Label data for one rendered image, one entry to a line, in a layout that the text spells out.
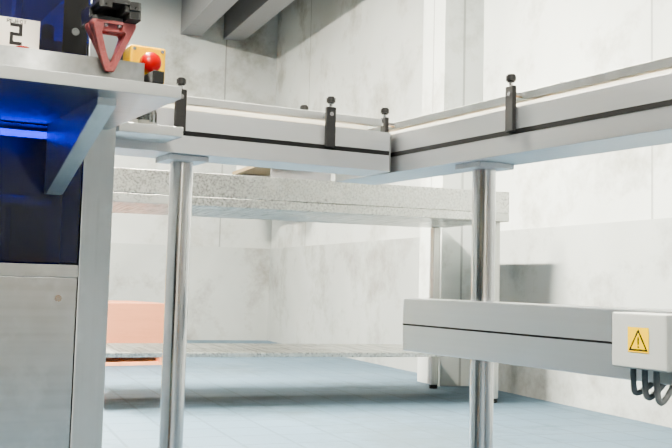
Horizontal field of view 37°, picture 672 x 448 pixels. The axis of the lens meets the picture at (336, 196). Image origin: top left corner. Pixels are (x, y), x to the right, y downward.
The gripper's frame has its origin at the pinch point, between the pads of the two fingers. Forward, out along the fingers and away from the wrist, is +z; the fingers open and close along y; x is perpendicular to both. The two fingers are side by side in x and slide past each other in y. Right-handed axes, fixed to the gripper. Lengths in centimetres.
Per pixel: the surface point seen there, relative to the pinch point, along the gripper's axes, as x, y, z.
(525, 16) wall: -319, 281, -114
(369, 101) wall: -354, 505, -100
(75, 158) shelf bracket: -1.2, 22.1, 12.0
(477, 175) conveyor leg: -86, 21, 10
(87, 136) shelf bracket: -1.0, 14.3, 9.1
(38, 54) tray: 10.3, 1.4, -0.8
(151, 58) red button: -18.3, 34.5, -9.6
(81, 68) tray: 3.9, 1.3, 0.6
